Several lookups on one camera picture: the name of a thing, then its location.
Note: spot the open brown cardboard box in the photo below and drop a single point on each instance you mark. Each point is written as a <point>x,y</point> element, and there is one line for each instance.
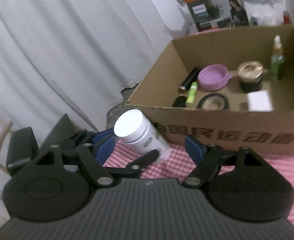
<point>265,132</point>

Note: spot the white small box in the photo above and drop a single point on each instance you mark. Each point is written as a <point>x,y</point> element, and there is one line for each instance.
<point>259,101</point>

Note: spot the black chair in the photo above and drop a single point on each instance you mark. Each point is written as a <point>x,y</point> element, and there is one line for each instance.
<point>23,146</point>

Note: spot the white curtain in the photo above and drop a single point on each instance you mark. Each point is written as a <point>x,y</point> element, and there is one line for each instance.
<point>75,57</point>

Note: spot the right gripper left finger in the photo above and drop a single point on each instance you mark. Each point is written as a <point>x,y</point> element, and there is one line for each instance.
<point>95,149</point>

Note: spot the green spray bottle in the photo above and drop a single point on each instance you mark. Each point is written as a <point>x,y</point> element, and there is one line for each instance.
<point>277,59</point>

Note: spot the orange Philips appliance box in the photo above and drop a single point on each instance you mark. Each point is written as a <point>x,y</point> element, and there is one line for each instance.
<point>214,14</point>

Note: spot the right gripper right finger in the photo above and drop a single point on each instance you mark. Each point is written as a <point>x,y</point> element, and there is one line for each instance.
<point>205,157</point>

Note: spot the black tape roll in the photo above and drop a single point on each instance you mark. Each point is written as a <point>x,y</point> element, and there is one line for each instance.
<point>213,102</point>

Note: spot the silver faceted round tin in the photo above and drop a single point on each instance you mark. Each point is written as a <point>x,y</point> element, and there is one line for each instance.
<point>250,72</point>

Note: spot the small black round object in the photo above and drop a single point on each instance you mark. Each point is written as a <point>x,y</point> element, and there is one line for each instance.
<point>180,102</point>

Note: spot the green highlighter pen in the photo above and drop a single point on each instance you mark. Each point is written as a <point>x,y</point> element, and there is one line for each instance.
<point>191,94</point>

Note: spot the red thermos bottle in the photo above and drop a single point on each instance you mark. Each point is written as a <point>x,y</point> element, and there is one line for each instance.
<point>286,17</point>

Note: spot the pink checkered tablecloth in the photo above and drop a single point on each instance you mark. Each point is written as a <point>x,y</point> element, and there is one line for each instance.
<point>240,181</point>

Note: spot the black cylindrical flashlight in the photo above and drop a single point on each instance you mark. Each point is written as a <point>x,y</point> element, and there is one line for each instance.
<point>192,77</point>

